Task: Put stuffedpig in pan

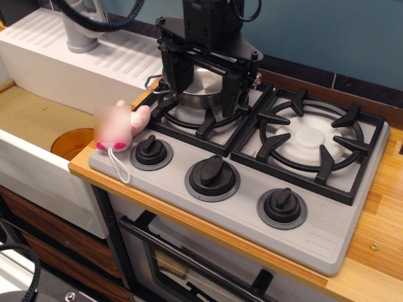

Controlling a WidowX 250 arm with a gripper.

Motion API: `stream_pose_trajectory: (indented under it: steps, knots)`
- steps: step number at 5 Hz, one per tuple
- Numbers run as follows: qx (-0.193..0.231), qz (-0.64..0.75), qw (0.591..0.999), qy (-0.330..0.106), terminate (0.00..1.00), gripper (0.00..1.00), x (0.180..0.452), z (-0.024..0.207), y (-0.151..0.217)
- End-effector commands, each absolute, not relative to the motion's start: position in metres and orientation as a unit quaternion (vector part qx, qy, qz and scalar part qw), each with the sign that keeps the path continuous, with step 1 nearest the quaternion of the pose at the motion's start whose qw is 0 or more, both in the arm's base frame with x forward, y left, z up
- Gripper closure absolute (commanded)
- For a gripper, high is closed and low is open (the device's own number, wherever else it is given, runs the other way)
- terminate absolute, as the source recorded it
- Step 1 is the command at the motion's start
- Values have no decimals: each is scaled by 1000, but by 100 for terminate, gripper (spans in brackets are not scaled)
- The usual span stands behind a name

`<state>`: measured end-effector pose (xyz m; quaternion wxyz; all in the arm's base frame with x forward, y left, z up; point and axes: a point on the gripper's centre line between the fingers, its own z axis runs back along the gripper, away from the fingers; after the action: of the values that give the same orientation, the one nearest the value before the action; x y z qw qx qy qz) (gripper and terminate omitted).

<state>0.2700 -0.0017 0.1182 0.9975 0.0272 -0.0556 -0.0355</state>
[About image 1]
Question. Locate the black stove knob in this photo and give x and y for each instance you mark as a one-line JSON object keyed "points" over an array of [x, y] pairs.
{"points": [[212, 180], [151, 154], [282, 209]]}

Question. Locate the black middle stove knob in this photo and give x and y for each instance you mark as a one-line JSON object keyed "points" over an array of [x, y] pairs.
{"points": [[212, 180]]}

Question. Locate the wooden drawer cabinet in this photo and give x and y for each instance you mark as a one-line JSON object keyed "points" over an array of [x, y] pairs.
{"points": [[81, 257]]}

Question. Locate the orange plastic plate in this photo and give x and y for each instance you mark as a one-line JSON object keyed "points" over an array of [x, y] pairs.
{"points": [[71, 143]]}

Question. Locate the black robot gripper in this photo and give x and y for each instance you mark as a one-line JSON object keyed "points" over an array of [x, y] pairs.
{"points": [[209, 35]]}

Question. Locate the black right burner grate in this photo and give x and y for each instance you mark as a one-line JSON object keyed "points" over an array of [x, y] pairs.
{"points": [[324, 147]]}

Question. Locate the black left burner grate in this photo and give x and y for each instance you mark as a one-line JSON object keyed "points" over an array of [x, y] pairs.
{"points": [[188, 128]]}

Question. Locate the grey toy faucet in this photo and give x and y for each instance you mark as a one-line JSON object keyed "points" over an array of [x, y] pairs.
{"points": [[80, 39]]}

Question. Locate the black right stove knob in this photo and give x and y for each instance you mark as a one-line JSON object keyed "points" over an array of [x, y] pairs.
{"points": [[282, 209]]}

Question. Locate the toy oven door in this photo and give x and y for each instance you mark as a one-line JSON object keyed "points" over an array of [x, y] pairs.
{"points": [[180, 265]]}

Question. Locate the pink stuffed pig toy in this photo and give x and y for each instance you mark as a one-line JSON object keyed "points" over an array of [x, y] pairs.
{"points": [[115, 127]]}

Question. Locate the stainless steel pan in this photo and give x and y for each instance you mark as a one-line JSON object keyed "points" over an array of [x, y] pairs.
{"points": [[205, 92]]}

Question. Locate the grey toy stove top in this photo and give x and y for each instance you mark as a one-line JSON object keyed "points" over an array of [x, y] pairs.
{"points": [[320, 242]]}

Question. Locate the black left stove knob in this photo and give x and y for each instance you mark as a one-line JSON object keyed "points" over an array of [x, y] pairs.
{"points": [[151, 154]]}

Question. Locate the black burner grate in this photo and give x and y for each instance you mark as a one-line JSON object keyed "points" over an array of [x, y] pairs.
{"points": [[324, 147], [188, 128]]}

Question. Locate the white toy sink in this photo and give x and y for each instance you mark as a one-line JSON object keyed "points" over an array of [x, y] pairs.
{"points": [[48, 91]]}

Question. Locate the black oven door handle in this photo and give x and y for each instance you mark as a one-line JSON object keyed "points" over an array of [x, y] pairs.
{"points": [[140, 229]]}

